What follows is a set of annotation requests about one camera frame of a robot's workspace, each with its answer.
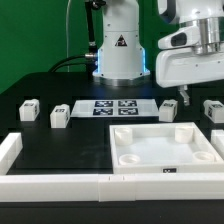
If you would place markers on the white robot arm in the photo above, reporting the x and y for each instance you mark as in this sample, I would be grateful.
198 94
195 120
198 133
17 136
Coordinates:
121 58

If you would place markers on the white U-shaped fence wall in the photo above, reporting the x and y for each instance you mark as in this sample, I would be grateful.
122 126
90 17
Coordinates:
98 187

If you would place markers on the white square tabletop tray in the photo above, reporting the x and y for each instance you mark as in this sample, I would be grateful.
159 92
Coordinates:
162 148

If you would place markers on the white marker plate with tags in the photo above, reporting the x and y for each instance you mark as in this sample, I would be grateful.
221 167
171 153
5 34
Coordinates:
115 108

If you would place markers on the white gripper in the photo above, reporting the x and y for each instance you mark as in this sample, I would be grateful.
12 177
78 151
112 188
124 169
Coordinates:
193 54

